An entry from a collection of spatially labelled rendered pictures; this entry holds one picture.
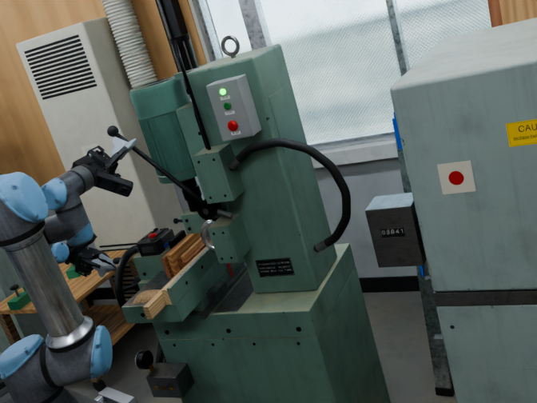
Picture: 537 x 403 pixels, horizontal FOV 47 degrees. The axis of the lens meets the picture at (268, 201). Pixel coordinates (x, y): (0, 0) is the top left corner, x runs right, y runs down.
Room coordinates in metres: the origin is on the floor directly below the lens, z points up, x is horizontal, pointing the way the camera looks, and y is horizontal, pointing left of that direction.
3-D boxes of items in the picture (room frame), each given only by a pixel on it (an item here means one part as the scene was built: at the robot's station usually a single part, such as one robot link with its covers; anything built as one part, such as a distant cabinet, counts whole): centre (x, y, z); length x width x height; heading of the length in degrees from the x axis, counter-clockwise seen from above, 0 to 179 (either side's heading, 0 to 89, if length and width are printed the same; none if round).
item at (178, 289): (1.94, 0.21, 0.93); 0.60 x 0.02 x 0.06; 152
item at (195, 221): (1.97, 0.22, 1.03); 0.14 x 0.07 x 0.09; 62
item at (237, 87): (1.70, 0.02, 1.40); 0.10 x 0.06 x 0.16; 62
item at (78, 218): (1.66, 0.55, 1.22); 0.11 x 0.08 x 0.11; 87
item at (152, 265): (2.05, 0.42, 0.91); 0.15 x 0.14 x 0.09; 152
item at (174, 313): (2.01, 0.34, 0.87); 0.61 x 0.30 x 0.06; 152
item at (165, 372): (1.81, 0.48, 0.58); 0.12 x 0.08 x 0.08; 62
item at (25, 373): (1.37, 0.67, 0.98); 0.13 x 0.12 x 0.14; 87
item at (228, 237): (1.75, 0.15, 1.02); 0.09 x 0.07 x 0.12; 152
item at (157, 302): (1.87, 0.29, 0.92); 0.57 x 0.02 x 0.04; 152
